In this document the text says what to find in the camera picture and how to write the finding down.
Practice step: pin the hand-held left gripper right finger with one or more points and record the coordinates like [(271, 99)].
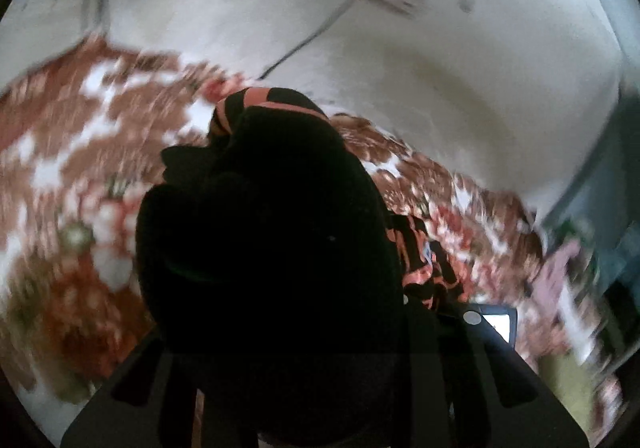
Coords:
[(480, 363)]

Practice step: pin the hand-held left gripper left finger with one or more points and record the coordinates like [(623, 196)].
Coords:
[(135, 378)]

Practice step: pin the black shirt with orange print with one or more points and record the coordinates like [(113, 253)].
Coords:
[(280, 228)]

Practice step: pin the smartphone with lit screen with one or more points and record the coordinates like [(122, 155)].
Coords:
[(501, 324)]

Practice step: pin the green cloth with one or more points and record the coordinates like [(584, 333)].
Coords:
[(570, 388)]

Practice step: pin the black orange striped garment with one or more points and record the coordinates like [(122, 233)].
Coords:
[(430, 263)]

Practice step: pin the pink cloth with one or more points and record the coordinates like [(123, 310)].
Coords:
[(555, 273)]

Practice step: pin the floral bedsheet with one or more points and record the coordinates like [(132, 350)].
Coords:
[(75, 153)]

